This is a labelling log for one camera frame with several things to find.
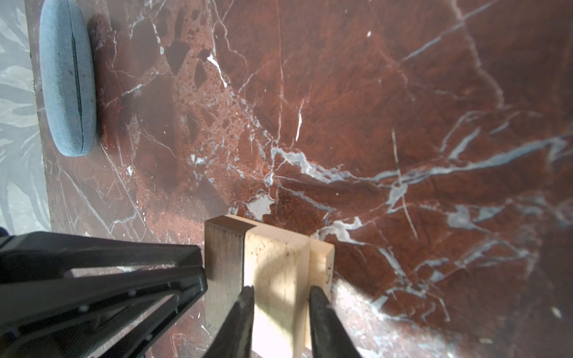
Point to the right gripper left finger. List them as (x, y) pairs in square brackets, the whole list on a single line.
[(234, 339)]

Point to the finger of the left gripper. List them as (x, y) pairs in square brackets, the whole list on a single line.
[(46, 256), (73, 317)]

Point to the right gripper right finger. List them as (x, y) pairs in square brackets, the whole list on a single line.
[(328, 336)]

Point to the light wood block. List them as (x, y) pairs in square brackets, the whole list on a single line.
[(321, 265), (276, 265)]

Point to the dark brown wood block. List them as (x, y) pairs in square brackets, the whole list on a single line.
[(224, 247)]

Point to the grey-blue glasses case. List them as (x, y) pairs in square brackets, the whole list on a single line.
[(67, 76)]

